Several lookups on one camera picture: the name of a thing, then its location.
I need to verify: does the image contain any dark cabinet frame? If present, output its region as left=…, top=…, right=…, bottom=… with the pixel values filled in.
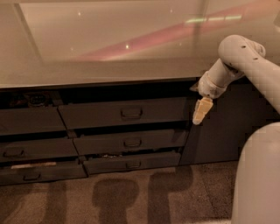
left=0, top=73, right=280, bottom=187

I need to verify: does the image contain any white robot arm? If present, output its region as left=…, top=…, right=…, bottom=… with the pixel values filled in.
left=192, top=35, right=280, bottom=224

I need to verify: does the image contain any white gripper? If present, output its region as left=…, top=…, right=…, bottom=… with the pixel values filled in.
left=190, top=72, right=226, bottom=125

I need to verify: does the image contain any dark drawer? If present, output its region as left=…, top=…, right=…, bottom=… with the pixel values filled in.
left=84, top=150, right=180, bottom=175
left=0, top=161, right=87, bottom=186
left=73, top=129, right=188, bottom=155
left=0, top=107, right=65, bottom=136
left=59, top=97, right=189, bottom=130
left=0, top=138, right=77, bottom=163

